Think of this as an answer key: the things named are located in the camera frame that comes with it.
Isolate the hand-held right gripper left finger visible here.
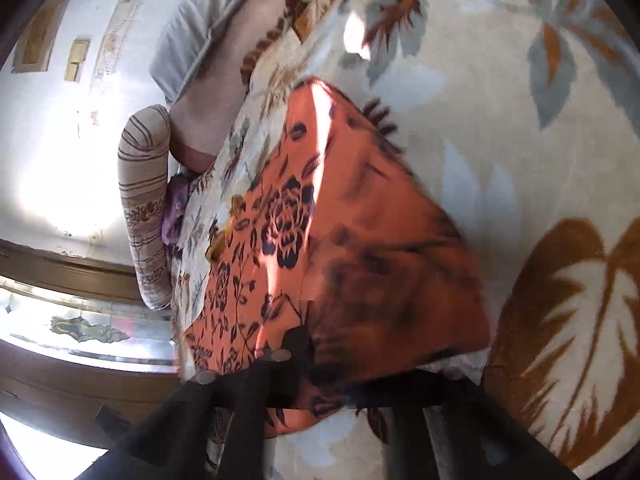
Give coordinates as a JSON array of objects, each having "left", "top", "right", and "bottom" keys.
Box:
[{"left": 75, "top": 326, "right": 315, "bottom": 480}]

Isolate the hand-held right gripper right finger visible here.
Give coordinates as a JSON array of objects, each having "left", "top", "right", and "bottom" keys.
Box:
[{"left": 390, "top": 366, "right": 582, "bottom": 480}]

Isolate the orange floral dress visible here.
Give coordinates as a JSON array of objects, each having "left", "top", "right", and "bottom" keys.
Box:
[{"left": 182, "top": 76, "right": 494, "bottom": 439}]

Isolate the stained glass door panel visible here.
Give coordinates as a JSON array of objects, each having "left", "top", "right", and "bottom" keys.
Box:
[{"left": 0, "top": 285, "right": 182, "bottom": 377}]

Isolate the purple cloth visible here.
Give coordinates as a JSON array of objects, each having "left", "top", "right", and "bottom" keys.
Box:
[{"left": 160, "top": 172, "right": 194, "bottom": 250}]

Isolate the striped floral bolster pillow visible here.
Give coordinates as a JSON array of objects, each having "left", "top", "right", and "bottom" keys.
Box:
[{"left": 117, "top": 104, "right": 177, "bottom": 311}]

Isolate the pink bed sheet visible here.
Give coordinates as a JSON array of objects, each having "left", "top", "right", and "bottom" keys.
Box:
[{"left": 168, "top": 0, "right": 332, "bottom": 172}]

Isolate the leaf print blanket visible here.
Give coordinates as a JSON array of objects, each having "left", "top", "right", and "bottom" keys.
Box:
[{"left": 169, "top": 0, "right": 640, "bottom": 480}]

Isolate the grey pillow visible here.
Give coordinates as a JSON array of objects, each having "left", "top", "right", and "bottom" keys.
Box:
[{"left": 149, "top": 0, "right": 287, "bottom": 107}]

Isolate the wooden door frame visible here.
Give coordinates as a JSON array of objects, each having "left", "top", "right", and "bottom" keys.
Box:
[{"left": 0, "top": 239, "right": 177, "bottom": 307}]

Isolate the framed brown wall panel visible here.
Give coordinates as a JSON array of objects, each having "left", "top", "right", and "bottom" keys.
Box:
[{"left": 10, "top": 0, "right": 72, "bottom": 74}]

